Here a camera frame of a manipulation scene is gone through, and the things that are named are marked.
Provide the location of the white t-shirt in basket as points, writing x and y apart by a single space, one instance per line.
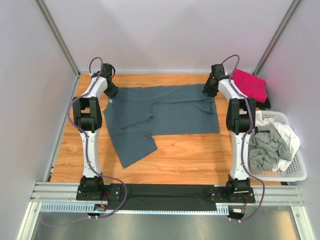
291 141

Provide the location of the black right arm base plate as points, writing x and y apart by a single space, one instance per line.
220 194

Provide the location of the folded black t-shirt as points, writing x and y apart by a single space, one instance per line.
263 105

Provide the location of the aluminium corner post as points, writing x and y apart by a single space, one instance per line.
43 8
293 7

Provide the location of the grey slotted cable duct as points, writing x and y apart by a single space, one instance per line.
94 208

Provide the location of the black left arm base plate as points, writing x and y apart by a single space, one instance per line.
100 192

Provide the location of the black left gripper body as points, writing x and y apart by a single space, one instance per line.
111 91

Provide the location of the grey t-shirt in basket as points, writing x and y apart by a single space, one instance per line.
264 148

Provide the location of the left aluminium corner post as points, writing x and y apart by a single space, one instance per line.
43 8

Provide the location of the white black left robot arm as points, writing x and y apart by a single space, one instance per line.
87 118

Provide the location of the folded pink t-shirt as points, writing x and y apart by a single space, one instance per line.
250 85

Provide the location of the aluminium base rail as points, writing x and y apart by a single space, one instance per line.
272 195

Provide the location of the white plastic laundry basket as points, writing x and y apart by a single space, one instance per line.
296 172

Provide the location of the right aluminium corner post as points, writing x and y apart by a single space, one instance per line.
293 7

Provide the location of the blue-grey t-shirt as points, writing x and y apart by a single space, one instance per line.
137 114

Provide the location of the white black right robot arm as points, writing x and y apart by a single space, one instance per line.
240 121

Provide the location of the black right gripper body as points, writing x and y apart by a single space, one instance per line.
208 89

